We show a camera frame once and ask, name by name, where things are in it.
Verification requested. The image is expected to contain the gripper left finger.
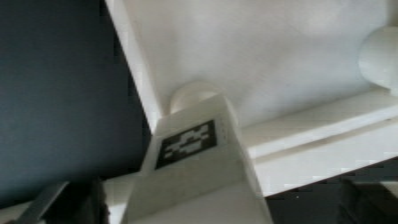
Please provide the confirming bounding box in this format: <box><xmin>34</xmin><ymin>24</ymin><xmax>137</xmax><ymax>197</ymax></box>
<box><xmin>16</xmin><ymin>179</ymin><xmax>111</xmax><ymax>224</ymax></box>

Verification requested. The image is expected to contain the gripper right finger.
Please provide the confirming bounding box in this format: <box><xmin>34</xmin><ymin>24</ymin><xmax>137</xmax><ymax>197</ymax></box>
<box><xmin>336</xmin><ymin>180</ymin><xmax>398</xmax><ymax>224</ymax></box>

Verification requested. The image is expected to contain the white table leg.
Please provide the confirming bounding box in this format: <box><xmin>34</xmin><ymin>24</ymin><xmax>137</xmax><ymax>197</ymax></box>
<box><xmin>123</xmin><ymin>82</ymin><xmax>274</xmax><ymax>224</ymax></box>
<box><xmin>359</xmin><ymin>26</ymin><xmax>398</xmax><ymax>97</ymax></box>

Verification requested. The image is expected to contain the white square table top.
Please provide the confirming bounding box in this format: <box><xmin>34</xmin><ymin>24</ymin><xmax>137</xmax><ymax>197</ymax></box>
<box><xmin>0</xmin><ymin>0</ymin><xmax>398</xmax><ymax>224</ymax></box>

